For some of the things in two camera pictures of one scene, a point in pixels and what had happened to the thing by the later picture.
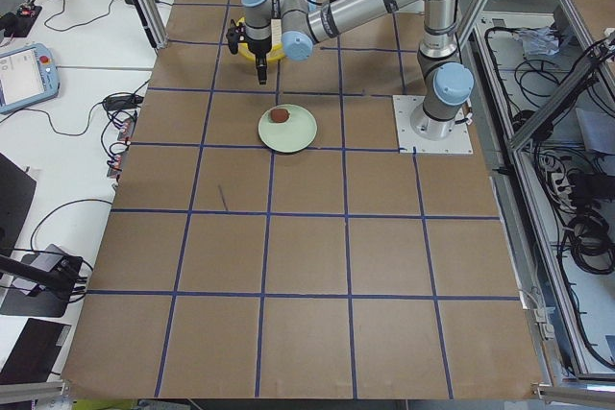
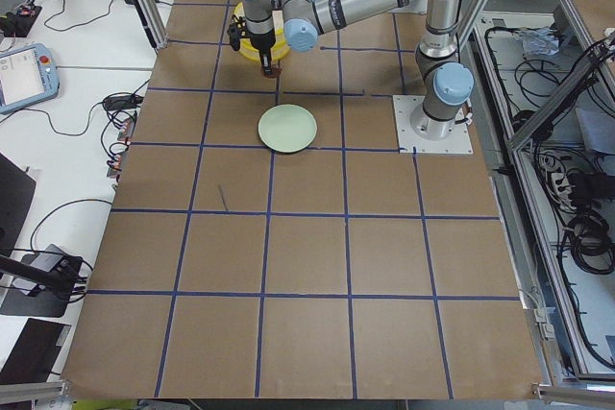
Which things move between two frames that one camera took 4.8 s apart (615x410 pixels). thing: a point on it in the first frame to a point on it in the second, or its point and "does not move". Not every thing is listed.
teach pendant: (28, 76) does not move
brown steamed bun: (279, 115) to (276, 70)
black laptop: (16, 188) does not move
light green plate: (292, 135) does not move
